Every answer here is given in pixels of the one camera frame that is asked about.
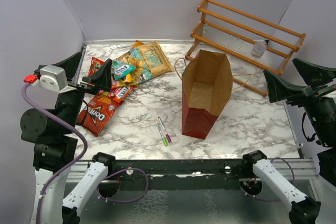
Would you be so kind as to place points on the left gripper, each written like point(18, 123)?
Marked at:
point(103, 78)

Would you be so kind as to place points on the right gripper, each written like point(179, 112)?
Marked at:
point(314, 76)

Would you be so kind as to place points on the teal white snack bag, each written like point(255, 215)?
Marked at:
point(121, 69)

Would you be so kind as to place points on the colourful orange candy bag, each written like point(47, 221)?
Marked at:
point(118, 94)

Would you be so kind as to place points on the red doritos chip bag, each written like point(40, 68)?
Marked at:
point(97, 113)

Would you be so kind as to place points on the yellow kettle chips bag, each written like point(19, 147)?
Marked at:
point(137, 43)

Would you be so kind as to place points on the gold foil snack bag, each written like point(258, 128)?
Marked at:
point(149, 61)

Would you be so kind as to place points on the red brown paper bag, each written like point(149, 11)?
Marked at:
point(207, 84)

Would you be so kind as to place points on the red cheez-it snack bag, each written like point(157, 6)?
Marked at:
point(95, 65)

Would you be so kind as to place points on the yellow m&m's packet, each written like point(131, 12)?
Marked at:
point(128, 78)

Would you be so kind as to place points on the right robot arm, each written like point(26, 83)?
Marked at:
point(306, 190)

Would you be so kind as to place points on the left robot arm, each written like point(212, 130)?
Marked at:
point(54, 136)

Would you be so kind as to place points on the clear plastic cup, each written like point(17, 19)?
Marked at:
point(259, 49)

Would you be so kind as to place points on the wooden shelf rack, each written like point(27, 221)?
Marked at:
point(234, 32)

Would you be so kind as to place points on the green cap marker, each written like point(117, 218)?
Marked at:
point(161, 133)

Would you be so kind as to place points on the purple cap marker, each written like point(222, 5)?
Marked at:
point(164, 130)

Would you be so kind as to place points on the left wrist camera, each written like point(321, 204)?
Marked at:
point(49, 77)

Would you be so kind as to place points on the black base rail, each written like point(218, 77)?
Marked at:
point(177, 174)

